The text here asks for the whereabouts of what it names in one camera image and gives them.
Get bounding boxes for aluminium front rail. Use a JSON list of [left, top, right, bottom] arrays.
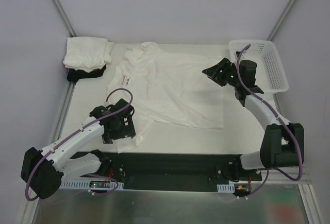
[[260, 166, 311, 183]]

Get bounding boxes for white t shirt red print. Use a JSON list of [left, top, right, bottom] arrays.
[[107, 42, 224, 153]]

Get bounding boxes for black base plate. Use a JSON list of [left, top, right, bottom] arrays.
[[105, 152, 261, 192]]

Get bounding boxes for white plastic basket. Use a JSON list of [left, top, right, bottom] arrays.
[[228, 39, 289, 94]]

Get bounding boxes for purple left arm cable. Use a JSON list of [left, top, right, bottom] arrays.
[[24, 88, 134, 203]]

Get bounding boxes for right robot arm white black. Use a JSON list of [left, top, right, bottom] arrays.
[[202, 58, 304, 180]]

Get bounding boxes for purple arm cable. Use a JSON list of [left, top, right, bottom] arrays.
[[235, 44, 305, 195], [24, 88, 134, 203]]

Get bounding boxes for aluminium frame post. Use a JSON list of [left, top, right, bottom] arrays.
[[51, 0, 76, 38], [267, 0, 298, 41]]

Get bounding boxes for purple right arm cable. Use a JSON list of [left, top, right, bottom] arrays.
[[235, 44, 305, 195]]

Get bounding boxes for aluminium frame post right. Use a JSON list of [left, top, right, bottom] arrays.
[[267, 0, 298, 41]]

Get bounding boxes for aluminium frame post left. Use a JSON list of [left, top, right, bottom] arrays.
[[51, 0, 76, 38]]

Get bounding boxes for white slotted cable duct right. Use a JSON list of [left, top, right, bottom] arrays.
[[217, 183, 251, 194]]

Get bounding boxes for folded white t shirt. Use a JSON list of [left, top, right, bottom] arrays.
[[63, 37, 114, 73]]

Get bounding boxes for folded black t shirt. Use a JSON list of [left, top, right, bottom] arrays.
[[67, 65, 107, 83]]

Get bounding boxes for white slotted cable duct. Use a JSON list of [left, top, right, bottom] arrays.
[[60, 179, 124, 191], [217, 183, 251, 194]]

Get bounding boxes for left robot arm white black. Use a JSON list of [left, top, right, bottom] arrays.
[[21, 99, 136, 201]]

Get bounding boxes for white slotted cable duct left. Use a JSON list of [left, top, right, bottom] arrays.
[[60, 179, 124, 191]]

